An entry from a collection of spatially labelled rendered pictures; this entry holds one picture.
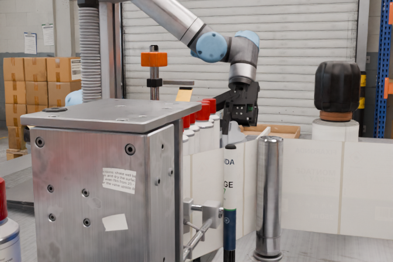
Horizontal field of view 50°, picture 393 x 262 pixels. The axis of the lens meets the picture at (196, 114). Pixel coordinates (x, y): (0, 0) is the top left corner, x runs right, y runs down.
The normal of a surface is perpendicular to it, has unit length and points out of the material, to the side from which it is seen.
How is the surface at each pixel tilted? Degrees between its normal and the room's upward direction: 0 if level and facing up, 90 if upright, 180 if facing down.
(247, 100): 61
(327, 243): 0
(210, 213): 90
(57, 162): 90
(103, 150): 90
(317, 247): 0
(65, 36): 90
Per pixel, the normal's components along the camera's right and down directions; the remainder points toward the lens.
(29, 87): -0.33, 0.12
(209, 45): -0.02, 0.18
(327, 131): -0.58, 0.15
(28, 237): 0.00, -0.99
